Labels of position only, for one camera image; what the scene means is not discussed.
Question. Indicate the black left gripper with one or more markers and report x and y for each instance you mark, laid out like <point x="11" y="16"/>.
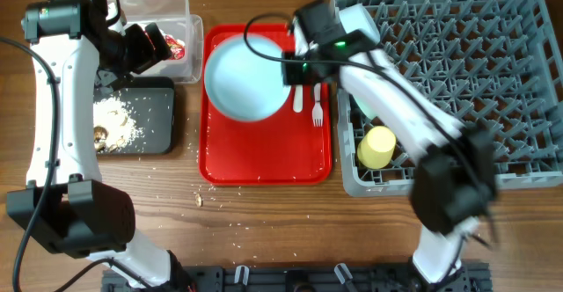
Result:
<point x="147" y="55"/>

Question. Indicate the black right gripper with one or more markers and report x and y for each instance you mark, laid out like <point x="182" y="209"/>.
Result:
<point x="292" y="76"/>

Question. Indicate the white plastic spoon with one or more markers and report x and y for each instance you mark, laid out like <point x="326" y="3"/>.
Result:
<point x="298" y="99"/>

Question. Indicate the white plastic fork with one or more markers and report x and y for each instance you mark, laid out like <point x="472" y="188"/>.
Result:
<point x="317" y="111"/>

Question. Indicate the light blue plate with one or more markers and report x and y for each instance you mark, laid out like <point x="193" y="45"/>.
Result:
<point x="242" y="85"/>

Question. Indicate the green bowl with rice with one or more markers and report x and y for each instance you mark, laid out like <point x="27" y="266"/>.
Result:
<point x="367" y="111"/>

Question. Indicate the yellow plastic cup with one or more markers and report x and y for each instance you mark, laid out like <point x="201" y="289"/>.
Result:
<point x="376" y="147"/>

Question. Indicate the light blue bowl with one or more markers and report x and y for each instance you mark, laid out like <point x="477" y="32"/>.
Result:
<point x="356" y="17"/>

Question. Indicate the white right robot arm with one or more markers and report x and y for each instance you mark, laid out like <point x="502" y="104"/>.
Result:
<point x="454" y="178"/>

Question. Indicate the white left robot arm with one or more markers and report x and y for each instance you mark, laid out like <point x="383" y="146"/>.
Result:
<point x="65" y="206"/>

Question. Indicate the clear plastic waste bin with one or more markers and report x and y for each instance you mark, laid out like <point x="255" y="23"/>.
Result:
<point x="174" y="20"/>

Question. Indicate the grey dishwasher rack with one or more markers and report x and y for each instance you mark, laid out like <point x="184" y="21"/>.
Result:
<point x="495" y="63"/>

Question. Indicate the black plastic tray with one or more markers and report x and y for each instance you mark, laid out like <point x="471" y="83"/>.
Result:
<point x="152" y="100"/>

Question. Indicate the red snack wrapper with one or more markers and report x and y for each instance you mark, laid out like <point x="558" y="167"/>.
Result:
<point x="177" y="47"/>

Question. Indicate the pile of white rice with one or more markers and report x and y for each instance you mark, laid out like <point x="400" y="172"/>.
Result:
<point x="115" y="112"/>

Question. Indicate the red serving tray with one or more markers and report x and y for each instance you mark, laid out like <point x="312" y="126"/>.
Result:
<point x="283" y="149"/>

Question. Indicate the brown food scraps pile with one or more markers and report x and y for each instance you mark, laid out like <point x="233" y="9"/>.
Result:
<point x="109" y="139"/>

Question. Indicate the brown food scrap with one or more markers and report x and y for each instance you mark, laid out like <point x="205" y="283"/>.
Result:
<point x="198" y="200"/>

